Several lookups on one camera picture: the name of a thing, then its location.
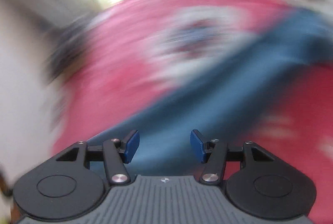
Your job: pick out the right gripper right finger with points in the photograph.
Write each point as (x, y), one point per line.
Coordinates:
(212, 154)

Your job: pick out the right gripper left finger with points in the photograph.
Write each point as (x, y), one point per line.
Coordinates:
(118, 152)

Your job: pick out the blue denim jeans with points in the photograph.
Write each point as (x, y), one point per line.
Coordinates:
(225, 101)

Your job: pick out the pink floral blanket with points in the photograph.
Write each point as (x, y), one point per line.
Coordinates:
(144, 49)

